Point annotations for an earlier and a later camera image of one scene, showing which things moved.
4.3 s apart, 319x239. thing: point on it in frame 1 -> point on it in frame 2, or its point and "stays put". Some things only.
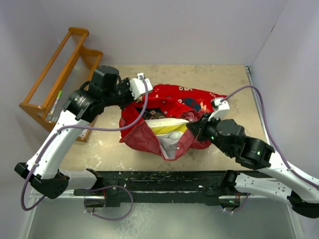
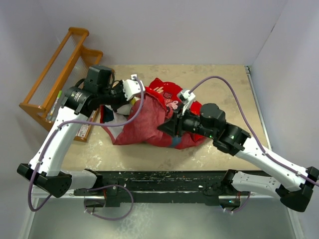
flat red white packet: (83, 133) stays put
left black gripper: (125, 84) stays put
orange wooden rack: (70, 69) stays put
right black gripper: (198, 127) -> (175, 127)
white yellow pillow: (169, 132) -> (120, 116)
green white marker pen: (59, 96) stays put
